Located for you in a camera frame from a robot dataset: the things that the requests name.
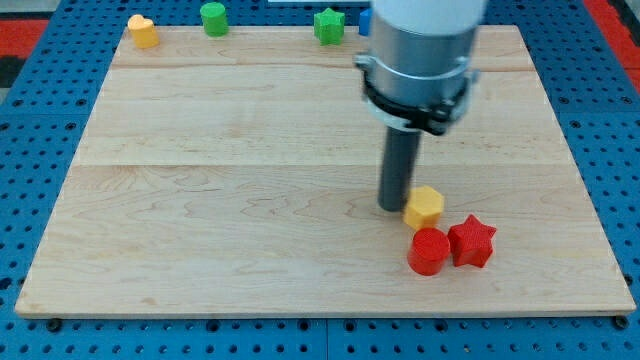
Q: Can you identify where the green star block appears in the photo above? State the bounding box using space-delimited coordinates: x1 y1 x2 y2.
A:
313 8 346 46

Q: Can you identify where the red star block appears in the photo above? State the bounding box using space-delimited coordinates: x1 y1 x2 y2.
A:
447 214 497 268

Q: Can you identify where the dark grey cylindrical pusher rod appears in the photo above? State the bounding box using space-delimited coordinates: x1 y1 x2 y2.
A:
378 127 421 212

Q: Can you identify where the yellow heart block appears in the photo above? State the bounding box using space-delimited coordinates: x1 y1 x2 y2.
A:
127 14 160 49

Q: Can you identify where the red cylinder block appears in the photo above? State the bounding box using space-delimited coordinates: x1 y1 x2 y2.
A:
407 228 451 276

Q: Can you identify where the green cylinder block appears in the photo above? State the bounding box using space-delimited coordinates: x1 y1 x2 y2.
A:
199 2 229 37

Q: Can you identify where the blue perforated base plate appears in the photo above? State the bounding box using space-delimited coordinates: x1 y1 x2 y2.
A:
1 0 639 359

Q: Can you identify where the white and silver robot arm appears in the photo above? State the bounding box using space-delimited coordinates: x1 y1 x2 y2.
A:
354 0 487 136

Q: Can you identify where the yellow hexagon block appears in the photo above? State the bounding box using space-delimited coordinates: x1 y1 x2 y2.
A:
403 186 445 231

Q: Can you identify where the blue block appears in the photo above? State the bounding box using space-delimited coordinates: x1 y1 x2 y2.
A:
358 8 372 37

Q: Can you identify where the light wooden board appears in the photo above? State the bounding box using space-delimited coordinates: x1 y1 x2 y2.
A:
15 26 636 319

